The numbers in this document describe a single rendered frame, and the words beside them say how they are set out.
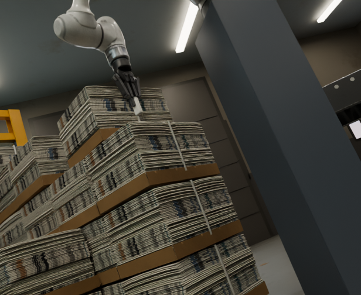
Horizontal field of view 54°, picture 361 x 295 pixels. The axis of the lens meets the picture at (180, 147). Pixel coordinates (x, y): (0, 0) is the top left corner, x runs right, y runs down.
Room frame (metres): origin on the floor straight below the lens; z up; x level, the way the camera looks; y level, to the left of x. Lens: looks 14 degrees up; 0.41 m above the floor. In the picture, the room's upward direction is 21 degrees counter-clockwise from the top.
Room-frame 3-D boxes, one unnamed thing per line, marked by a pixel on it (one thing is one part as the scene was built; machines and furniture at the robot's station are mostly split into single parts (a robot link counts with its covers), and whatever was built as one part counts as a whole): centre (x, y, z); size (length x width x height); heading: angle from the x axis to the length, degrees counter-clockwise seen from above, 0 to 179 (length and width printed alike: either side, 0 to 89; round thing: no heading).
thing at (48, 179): (1.64, 0.58, 0.86); 0.38 x 0.29 x 0.04; 140
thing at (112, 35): (1.27, 0.11, 1.30); 0.13 x 0.11 x 0.16; 140
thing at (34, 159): (1.64, 0.58, 0.95); 0.38 x 0.29 x 0.23; 140
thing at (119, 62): (1.27, 0.10, 1.11); 0.08 x 0.07 x 0.09; 141
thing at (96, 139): (1.31, 0.29, 0.86); 0.29 x 0.16 x 0.04; 46
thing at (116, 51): (1.27, 0.10, 1.19); 0.09 x 0.09 x 0.06
